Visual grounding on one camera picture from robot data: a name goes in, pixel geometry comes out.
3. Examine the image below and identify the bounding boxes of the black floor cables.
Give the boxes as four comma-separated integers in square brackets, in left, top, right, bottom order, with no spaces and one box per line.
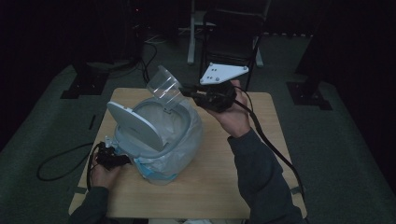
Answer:
[135,33,163,90]

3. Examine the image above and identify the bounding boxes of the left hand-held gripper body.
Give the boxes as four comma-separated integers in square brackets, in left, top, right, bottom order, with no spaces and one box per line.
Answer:
[94,134,123,171]

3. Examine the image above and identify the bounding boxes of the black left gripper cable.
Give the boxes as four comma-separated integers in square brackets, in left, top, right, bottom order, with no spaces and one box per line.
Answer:
[36,141,106,191]

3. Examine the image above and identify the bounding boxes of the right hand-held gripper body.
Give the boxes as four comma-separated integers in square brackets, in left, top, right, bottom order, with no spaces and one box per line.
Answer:
[194,62,250,114]

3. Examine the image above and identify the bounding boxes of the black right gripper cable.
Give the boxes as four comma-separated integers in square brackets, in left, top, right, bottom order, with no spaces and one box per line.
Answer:
[233,85,306,202]

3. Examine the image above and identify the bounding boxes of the black folding chair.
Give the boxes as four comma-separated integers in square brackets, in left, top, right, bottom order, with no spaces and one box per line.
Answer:
[198,9,265,92]

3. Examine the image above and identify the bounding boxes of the clear plastic bowl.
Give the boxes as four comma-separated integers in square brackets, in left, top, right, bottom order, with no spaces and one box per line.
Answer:
[146,64,184,110]

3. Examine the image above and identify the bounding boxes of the black stand base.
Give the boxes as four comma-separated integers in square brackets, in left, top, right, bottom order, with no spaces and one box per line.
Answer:
[60,61,110,100]
[286,81,333,112]

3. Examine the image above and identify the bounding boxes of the person's left hand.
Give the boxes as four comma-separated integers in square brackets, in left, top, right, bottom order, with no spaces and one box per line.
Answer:
[90,161,123,190]

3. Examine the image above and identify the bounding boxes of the person's right hand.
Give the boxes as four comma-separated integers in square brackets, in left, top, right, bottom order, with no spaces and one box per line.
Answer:
[206,79,252,139]

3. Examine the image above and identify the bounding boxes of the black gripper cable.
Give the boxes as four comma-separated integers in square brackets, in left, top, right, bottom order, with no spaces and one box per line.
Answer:
[36,141,106,191]
[233,85,306,202]

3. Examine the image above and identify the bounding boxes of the white grey lidded trash bin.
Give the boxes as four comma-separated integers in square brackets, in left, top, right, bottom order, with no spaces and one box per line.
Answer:
[106,96,191,187]

